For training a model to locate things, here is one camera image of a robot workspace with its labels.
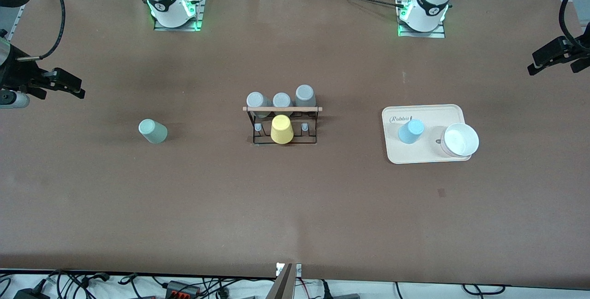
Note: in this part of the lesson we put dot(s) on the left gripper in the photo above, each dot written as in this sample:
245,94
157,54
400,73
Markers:
558,50

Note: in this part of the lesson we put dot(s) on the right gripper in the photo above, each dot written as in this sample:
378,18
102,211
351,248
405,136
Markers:
14,72

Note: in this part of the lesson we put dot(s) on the pale green cup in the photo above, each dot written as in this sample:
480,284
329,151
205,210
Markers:
153,131

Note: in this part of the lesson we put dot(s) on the light blue cup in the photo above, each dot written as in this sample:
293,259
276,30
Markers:
410,131

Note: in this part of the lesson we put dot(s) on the white bowl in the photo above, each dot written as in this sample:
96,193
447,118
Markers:
460,140

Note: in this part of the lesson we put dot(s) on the beige rabbit tray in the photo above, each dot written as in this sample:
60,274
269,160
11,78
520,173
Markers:
415,151

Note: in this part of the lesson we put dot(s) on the grey cup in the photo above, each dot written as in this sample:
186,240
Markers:
282,100
305,95
256,100

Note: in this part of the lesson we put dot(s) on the black power adapter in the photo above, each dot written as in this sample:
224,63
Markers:
30,294

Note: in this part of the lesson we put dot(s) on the yellow cup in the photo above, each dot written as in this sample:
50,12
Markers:
281,129

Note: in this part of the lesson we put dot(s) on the black orange connector block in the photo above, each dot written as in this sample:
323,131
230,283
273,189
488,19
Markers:
182,290

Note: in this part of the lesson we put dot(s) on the black plug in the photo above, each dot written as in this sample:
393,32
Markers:
339,296

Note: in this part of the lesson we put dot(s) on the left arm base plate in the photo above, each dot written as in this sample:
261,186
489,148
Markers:
440,34

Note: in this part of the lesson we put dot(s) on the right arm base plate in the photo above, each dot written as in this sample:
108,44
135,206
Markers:
199,4

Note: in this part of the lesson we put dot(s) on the grey camera mount pole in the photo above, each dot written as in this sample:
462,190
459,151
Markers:
282,285

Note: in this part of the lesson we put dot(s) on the white pole bracket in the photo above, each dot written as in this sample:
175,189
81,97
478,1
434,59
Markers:
297,269

